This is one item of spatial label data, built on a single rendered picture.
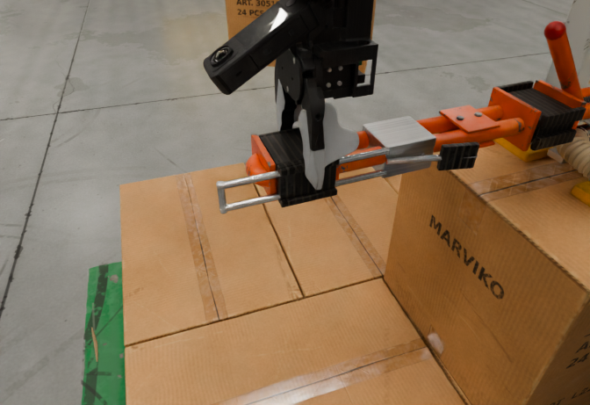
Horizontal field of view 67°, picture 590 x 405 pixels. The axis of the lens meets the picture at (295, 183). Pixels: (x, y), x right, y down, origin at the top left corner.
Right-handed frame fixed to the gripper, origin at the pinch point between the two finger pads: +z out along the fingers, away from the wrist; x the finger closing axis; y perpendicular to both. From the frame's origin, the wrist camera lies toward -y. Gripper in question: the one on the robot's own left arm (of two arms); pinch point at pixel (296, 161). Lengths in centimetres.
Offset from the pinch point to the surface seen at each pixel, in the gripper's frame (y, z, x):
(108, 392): -45, 107, 50
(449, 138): 19.3, -0.3, -2.3
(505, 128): 27.8, 0.0, -2.4
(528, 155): 43.3, 12.0, 5.2
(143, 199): -22, 53, 72
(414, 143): 14.0, -0.8, -2.7
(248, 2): 33, 19, 145
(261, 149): -3.9, -2.0, 0.7
